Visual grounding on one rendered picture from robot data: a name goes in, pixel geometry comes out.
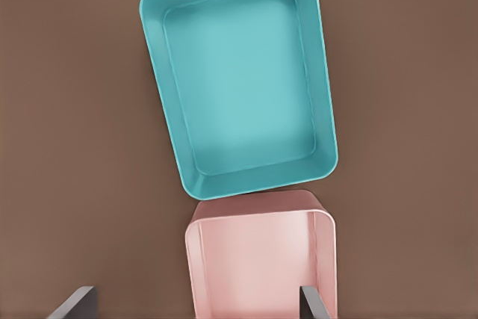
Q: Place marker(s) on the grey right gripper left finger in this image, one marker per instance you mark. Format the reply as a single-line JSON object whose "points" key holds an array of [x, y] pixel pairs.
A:
{"points": [[80, 306]]}

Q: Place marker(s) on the teal rectangular tray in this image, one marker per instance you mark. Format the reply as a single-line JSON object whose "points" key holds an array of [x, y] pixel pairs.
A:
{"points": [[242, 87]]}

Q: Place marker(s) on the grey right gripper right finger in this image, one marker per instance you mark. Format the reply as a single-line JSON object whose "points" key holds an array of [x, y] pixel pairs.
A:
{"points": [[311, 304]]}

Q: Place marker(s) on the pink rectangular tray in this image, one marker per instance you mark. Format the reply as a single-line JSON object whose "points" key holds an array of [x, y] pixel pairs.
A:
{"points": [[254, 259]]}

